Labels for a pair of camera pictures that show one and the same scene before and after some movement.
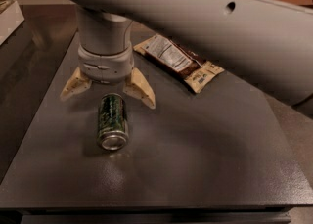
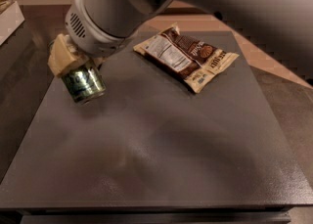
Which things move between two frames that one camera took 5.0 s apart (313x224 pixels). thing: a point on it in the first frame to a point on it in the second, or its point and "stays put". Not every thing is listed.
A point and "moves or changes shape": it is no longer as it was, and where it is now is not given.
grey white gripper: x=105 y=65 to x=87 y=35
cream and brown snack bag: x=196 y=70 stays put
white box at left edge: x=11 y=19 stays put
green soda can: x=112 y=128 moves or changes shape
